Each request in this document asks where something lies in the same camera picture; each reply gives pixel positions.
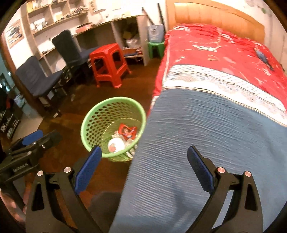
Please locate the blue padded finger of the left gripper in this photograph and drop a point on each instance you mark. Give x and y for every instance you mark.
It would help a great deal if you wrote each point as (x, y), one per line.
(33, 137)

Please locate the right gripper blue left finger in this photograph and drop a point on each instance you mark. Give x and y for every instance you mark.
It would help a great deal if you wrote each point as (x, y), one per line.
(75, 181)

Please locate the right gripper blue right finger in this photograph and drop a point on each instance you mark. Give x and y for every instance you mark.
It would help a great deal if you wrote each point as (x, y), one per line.
(215, 181)

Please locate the clear cup with printed lid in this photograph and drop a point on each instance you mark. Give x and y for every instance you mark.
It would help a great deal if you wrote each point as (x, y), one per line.
(115, 145)

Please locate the red snack wrapper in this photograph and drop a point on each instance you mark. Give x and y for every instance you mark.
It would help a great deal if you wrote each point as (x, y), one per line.
(127, 132)

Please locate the green perforated trash basket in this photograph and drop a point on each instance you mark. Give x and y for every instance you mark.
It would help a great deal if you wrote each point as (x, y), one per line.
(102, 122)

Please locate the blue ribbed blanket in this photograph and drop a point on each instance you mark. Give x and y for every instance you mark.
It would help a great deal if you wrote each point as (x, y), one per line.
(212, 158)

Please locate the dark blue chair at left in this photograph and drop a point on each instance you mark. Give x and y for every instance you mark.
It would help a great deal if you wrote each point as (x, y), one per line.
(40, 85)

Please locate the dark blue chair near shelf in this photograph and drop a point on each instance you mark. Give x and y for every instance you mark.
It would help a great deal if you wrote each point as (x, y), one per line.
(75, 59)

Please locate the red plastic stool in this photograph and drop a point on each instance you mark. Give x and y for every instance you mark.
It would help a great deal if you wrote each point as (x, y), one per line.
(108, 64)

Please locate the white desk shelving unit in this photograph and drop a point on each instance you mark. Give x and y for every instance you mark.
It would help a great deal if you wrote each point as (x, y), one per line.
(91, 23)

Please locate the red floral bed quilt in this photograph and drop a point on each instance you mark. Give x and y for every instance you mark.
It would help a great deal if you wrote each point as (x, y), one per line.
(206, 58)

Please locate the blue object on bed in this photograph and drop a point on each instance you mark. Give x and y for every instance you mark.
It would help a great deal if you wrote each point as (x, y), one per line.
(263, 58)

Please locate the white plastic bag under desk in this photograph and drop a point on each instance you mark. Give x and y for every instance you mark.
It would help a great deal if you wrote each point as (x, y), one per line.
(134, 42)

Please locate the green plastic stool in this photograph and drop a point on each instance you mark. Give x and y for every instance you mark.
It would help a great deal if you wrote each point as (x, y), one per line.
(156, 46)

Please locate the light blue paper bag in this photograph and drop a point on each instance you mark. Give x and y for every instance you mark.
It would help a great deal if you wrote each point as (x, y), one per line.
(156, 33)

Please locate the wooden bed headboard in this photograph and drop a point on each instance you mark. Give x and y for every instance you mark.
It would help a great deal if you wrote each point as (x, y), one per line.
(215, 14)

